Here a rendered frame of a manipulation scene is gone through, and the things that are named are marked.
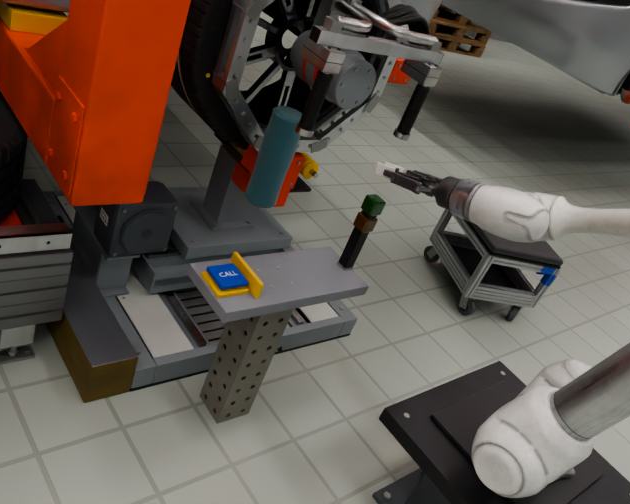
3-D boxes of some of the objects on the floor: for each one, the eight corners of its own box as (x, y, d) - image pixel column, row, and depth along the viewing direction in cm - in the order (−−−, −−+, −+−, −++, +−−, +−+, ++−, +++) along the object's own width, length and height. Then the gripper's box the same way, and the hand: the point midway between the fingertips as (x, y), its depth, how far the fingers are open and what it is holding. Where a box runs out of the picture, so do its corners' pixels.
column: (230, 387, 174) (276, 271, 153) (248, 413, 168) (299, 297, 147) (199, 395, 167) (243, 275, 146) (217, 423, 162) (265, 303, 140)
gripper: (479, 178, 147) (401, 152, 161) (443, 182, 136) (362, 154, 150) (471, 208, 149) (395, 179, 164) (435, 214, 138) (357, 183, 153)
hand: (390, 171), depth 155 cm, fingers closed
